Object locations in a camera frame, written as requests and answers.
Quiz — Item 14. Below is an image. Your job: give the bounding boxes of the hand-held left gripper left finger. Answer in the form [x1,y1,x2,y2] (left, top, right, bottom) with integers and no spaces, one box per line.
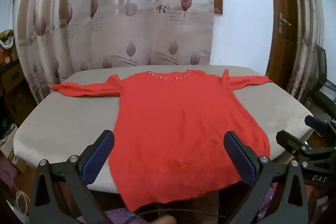
[29,130,115,224]

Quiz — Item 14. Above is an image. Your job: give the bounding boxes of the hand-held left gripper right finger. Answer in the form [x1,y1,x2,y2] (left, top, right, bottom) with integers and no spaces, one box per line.
[223,131,308,224]

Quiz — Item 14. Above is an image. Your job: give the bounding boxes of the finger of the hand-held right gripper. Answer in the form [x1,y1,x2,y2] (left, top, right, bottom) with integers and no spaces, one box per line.
[276,130,311,159]
[305,115,336,136]

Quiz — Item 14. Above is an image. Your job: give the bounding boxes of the red knit sweater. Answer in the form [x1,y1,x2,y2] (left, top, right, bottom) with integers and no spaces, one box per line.
[51,70,273,212]

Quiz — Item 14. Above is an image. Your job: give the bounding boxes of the black office chair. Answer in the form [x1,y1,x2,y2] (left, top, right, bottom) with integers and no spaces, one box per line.
[308,44,336,121]

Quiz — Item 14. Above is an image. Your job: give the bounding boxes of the purple cloth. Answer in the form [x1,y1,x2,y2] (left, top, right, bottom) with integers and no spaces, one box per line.
[76,209,139,224]

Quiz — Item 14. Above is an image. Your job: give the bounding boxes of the brown wooden door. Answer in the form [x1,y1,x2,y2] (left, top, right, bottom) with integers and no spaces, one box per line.
[265,0,302,89]

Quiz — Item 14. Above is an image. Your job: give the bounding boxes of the striped beige curtain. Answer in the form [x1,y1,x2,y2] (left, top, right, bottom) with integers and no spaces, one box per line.
[285,0,327,106]

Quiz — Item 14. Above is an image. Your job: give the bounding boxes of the cardboard box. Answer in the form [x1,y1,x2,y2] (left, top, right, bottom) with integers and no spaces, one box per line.
[0,64,25,119]

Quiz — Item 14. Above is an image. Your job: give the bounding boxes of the beige leaf print curtain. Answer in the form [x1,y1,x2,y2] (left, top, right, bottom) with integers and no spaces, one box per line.
[12,0,214,106]

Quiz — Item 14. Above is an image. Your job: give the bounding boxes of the white string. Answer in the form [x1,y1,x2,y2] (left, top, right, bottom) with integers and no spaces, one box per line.
[14,183,31,214]

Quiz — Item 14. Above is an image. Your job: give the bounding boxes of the metal door handle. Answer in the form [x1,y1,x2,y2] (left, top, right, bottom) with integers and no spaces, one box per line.
[279,13,290,33]

